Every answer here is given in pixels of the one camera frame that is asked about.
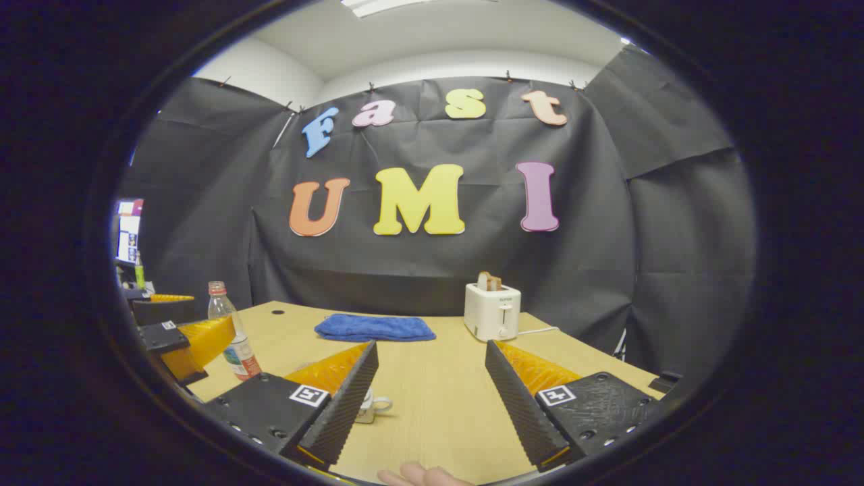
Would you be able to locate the white teacup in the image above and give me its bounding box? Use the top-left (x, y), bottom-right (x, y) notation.
top-left (354, 388), bottom-right (394, 425)

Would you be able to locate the black backdrop cloth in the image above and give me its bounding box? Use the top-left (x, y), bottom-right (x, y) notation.
top-left (118, 44), bottom-right (757, 379)

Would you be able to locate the ceiling light panel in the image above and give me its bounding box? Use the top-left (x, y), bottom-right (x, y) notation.
top-left (341, 0), bottom-right (433, 18)

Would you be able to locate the clear plastic water bottle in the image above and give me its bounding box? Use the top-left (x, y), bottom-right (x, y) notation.
top-left (207, 281), bottom-right (263, 382)

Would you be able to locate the white toaster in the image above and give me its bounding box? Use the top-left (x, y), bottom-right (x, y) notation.
top-left (464, 282), bottom-right (522, 342)

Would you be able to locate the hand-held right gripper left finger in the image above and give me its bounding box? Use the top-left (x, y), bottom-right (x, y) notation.
top-left (201, 341), bottom-right (380, 472)

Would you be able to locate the computer monitor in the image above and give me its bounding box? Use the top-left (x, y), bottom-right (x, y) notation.
top-left (116, 198), bottom-right (144, 264)

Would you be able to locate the blue towel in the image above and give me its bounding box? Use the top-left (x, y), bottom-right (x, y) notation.
top-left (315, 313), bottom-right (437, 343)

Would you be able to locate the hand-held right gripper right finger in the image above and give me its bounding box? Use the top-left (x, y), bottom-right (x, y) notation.
top-left (484, 340), bottom-right (662, 473)

